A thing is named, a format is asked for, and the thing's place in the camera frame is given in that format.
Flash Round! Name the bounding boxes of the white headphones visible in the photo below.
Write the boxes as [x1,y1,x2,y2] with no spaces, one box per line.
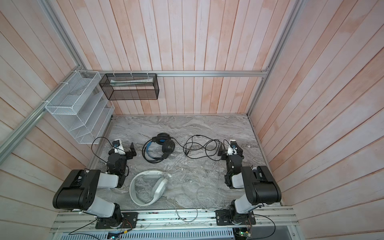
[129,170,172,207]

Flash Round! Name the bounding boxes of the aluminium wall frame rail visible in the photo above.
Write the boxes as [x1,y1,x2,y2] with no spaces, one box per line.
[1,1,307,164]

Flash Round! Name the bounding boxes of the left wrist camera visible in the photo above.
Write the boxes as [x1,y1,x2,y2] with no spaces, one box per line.
[112,139,126,155]

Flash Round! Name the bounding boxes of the white wire mesh shelf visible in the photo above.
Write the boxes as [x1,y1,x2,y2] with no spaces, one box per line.
[46,71,115,145]

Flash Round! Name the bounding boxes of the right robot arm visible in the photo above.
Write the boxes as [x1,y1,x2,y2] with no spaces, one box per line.
[215,140,282,226]

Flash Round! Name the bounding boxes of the black headphones with blue band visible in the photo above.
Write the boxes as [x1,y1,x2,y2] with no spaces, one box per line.
[142,133,176,164]

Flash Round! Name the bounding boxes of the black wire mesh basket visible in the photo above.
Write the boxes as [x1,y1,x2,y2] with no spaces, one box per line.
[99,73,160,101]

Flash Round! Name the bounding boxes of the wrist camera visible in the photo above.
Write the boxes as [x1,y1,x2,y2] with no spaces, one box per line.
[112,139,126,155]
[227,140,243,157]

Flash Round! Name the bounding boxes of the black headphone cable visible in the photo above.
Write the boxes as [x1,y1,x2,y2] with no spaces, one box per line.
[173,134,226,160]

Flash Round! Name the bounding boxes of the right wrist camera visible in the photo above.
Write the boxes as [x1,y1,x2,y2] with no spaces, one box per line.
[227,140,243,157]

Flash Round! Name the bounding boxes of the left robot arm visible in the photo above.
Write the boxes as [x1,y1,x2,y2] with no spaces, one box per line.
[53,140,137,229]

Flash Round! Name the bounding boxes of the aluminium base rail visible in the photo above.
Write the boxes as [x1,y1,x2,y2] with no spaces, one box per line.
[48,207,305,240]

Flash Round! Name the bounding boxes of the white headphone cable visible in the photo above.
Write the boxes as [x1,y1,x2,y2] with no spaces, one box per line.
[172,161,229,223]

